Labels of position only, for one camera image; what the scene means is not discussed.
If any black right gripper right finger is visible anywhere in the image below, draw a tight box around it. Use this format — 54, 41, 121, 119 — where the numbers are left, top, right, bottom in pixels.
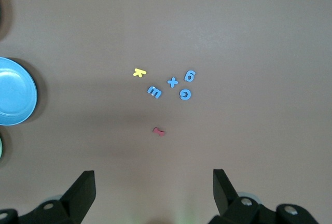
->
207, 169, 319, 224

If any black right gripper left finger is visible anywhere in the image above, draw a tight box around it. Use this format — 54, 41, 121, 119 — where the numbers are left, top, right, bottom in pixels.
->
0, 170, 97, 224

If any blue letter G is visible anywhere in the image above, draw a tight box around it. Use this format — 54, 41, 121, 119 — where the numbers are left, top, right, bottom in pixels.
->
178, 88, 193, 102

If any blue letter M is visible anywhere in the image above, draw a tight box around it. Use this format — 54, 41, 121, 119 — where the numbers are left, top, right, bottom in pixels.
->
146, 85, 163, 100

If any blue numeral nine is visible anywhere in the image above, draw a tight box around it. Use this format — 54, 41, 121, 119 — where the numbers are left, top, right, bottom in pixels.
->
184, 69, 197, 83

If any blue plate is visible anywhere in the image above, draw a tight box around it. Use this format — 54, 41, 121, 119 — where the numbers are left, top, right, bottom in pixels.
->
0, 57, 39, 126

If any blue letter X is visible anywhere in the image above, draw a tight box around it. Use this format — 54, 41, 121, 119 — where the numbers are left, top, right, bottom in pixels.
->
166, 76, 179, 89

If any yellow letter K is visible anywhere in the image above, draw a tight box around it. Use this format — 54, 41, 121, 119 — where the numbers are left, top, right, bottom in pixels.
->
132, 67, 147, 79

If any brown table cover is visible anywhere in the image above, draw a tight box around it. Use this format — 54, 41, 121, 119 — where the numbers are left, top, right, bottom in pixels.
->
0, 0, 332, 224

